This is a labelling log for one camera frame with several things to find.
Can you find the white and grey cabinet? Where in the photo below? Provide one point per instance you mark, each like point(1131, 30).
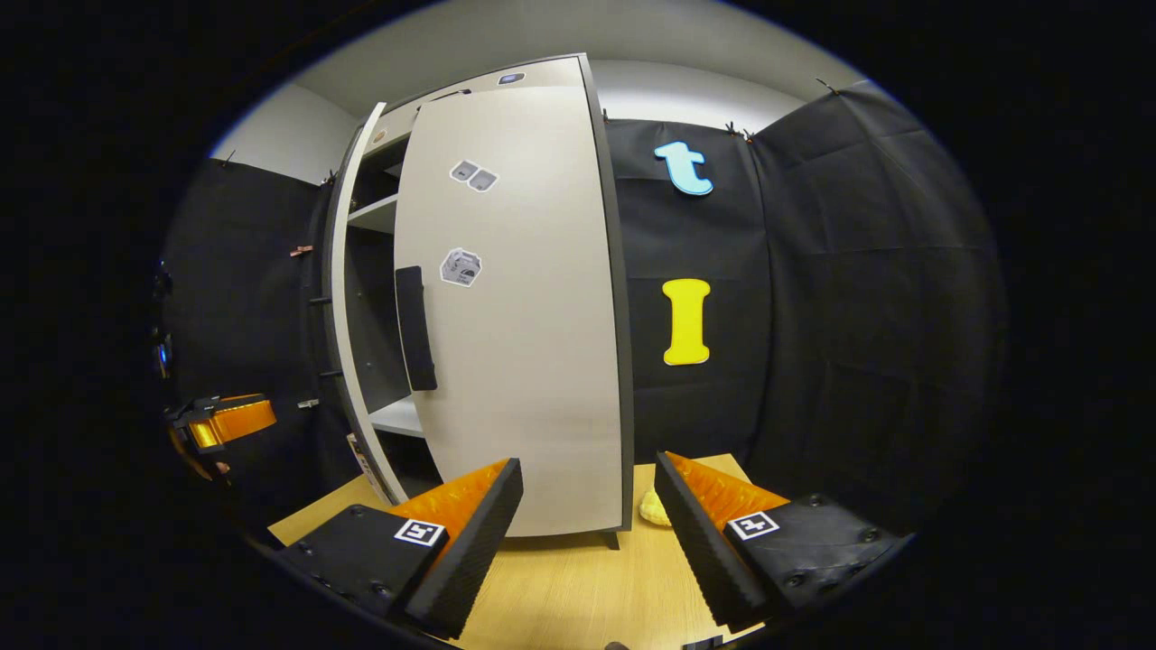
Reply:
point(372, 316)

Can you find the red backdrop clip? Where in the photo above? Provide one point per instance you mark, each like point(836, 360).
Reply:
point(302, 250)

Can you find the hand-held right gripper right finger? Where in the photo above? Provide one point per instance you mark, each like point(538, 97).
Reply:
point(700, 546)

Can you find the pale yellow crumpled object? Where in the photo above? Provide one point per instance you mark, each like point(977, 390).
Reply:
point(655, 508)

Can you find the white cabinet door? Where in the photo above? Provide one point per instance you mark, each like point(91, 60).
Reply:
point(336, 298)
point(533, 361)

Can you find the white drawer front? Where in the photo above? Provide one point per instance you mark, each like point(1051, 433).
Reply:
point(560, 72)

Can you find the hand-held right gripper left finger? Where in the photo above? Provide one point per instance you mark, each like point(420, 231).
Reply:
point(474, 546)

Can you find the white cabinet shelf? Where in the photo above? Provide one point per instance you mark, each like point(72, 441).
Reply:
point(397, 420)
point(379, 215)

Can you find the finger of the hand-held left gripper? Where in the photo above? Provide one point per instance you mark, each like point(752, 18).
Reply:
point(239, 420)

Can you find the black backdrop clip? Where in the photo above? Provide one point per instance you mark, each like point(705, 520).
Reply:
point(827, 86)

